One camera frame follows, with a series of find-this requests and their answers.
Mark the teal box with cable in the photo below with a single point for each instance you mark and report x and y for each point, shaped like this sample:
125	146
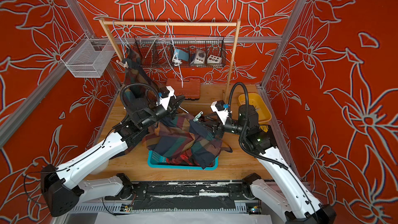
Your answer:
180	56

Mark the white wire hanger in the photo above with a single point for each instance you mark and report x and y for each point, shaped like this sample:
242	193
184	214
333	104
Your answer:
173	45

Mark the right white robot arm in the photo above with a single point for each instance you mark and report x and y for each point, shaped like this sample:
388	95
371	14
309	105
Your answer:
293	203

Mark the dark plaid shirt left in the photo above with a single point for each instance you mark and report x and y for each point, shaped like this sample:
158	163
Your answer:
136	74

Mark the yellow plastic tray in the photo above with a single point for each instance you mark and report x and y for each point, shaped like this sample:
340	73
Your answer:
257	109

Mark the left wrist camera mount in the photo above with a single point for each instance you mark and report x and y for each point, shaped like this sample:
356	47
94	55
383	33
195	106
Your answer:
165	94

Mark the red tool case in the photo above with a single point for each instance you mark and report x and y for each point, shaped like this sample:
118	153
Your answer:
190	88

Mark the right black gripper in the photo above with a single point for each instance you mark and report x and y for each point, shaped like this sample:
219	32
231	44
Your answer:
218	130

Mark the mint clothespin shirt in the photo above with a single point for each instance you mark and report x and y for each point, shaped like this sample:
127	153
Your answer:
198	116

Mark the dark multicolour plaid shirt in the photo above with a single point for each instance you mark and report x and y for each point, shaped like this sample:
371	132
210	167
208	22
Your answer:
172	137

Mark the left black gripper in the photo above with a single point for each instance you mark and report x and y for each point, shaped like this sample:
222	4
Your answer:
172	109

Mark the white button box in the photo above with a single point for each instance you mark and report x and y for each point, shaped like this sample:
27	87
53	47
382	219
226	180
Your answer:
213	60

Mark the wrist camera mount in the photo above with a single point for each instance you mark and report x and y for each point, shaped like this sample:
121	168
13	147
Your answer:
222	110
165	94

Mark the red black plaid shirt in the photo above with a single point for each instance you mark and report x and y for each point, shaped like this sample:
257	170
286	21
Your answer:
183	160

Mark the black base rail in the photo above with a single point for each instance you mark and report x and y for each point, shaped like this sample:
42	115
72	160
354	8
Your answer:
202	195

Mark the teal plastic basket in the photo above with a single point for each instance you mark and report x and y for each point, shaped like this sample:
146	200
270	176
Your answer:
155	160

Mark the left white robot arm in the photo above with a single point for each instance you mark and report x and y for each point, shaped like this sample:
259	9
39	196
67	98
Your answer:
64	187

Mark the white switch box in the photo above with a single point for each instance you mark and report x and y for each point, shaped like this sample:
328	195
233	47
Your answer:
199	57

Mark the wooden clothes rack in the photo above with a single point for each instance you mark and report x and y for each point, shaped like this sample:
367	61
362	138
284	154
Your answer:
120	54

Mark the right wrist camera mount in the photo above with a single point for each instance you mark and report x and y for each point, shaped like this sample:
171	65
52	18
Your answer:
222	110

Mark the black wire basket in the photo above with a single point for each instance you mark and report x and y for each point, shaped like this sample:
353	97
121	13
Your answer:
157	51

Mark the white wire basket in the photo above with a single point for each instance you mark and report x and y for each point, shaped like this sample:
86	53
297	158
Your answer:
86	59

